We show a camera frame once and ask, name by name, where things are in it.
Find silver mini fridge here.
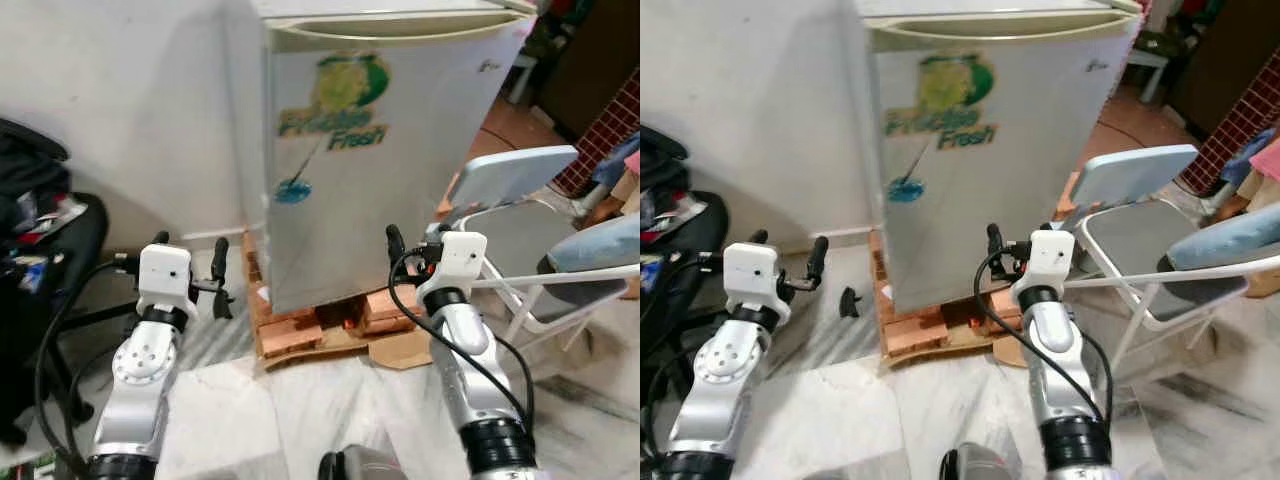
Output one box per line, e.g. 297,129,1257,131
858,0,1143,314
222,0,541,316

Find orange brick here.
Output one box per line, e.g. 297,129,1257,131
362,288,421,336
870,230,946,358
975,300,1021,336
245,232,336,359

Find black office chair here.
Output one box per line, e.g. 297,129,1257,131
0,192,141,451
640,190,731,401

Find white folding chair grey seat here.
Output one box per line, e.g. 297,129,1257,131
440,195,641,351
1065,195,1280,371

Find brown cardboard piece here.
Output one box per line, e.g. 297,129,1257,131
370,330,436,371
990,335,1041,369

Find light blue child chair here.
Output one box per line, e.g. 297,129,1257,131
437,145,581,236

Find black bag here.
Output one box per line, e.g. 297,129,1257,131
0,118,73,236
640,125,691,201

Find blue towel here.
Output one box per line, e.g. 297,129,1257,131
590,145,629,189
1218,150,1259,186

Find white child chair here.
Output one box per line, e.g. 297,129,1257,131
505,50,541,106
1125,45,1171,106

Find red tiled column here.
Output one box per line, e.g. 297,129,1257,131
553,70,641,198
1180,75,1280,196

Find grey robot right leg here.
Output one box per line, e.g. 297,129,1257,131
940,443,1031,480
318,447,406,480

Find brown wooden panel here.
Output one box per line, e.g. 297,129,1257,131
540,0,641,141
1170,0,1280,136

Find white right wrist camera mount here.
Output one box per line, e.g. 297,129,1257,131
425,231,489,293
1018,229,1076,291

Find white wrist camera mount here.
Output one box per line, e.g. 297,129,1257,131
1018,229,1076,291
722,242,783,306
138,243,193,309
425,231,489,293

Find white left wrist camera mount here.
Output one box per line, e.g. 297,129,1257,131
138,243,193,309
722,242,783,306

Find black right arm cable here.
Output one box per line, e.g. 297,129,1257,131
975,250,1116,426
388,250,536,431

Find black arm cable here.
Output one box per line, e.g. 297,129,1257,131
640,252,725,471
388,250,536,431
975,250,1116,426
33,255,141,479

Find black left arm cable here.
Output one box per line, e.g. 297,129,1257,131
640,252,725,471
33,255,141,479

